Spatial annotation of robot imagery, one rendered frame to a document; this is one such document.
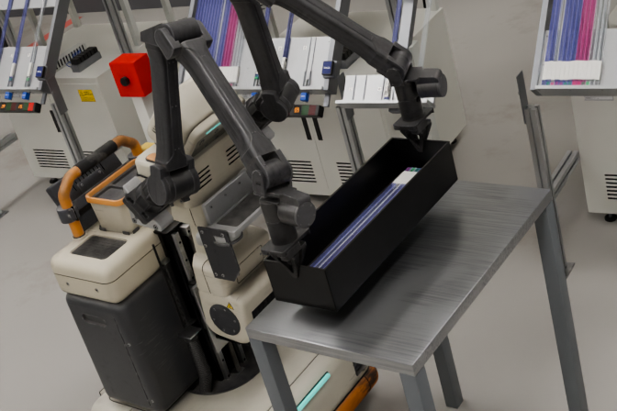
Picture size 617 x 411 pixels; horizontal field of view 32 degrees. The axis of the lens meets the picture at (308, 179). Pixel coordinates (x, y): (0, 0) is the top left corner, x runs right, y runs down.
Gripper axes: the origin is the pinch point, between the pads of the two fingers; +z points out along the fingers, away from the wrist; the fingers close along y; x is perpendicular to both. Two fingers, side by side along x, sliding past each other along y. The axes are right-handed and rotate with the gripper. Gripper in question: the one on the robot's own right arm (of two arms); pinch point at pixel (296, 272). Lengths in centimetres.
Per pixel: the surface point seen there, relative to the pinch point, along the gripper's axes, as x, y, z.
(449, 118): 89, 207, 74
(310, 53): 93, 134, 10
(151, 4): 431, 373, 82
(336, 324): -6.6, 0.8, 13.3
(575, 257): 8, 143, 92
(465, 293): -29.7, 18.7, 13.4
